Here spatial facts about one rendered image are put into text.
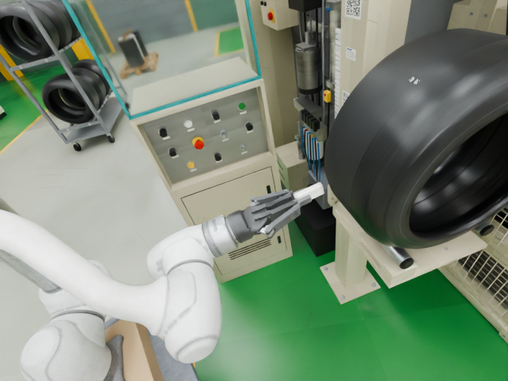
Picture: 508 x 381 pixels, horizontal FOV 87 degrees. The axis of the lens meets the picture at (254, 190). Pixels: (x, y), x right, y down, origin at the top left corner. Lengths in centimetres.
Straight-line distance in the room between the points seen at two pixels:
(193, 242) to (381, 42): 72
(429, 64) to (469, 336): 151
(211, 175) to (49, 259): 88
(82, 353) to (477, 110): 109
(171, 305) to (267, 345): 129
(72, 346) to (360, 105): 97
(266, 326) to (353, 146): 135
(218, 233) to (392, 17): 71
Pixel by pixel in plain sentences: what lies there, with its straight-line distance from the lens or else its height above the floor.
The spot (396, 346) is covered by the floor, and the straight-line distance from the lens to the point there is 179.
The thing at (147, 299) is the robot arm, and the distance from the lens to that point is 53.
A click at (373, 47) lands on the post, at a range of 90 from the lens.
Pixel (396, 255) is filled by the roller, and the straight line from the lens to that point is 93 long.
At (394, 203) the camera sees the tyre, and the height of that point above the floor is 121.
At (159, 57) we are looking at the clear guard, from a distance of 110.
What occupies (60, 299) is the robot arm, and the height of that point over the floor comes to 102.
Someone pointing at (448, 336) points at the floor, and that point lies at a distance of 189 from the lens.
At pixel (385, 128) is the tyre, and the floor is 134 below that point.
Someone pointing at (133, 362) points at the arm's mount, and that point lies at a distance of 112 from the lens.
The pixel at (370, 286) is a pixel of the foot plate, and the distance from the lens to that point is 189.
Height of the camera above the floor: 167
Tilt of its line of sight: 42 degrees down
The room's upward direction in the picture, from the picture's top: 15 degrees counter-clockwise
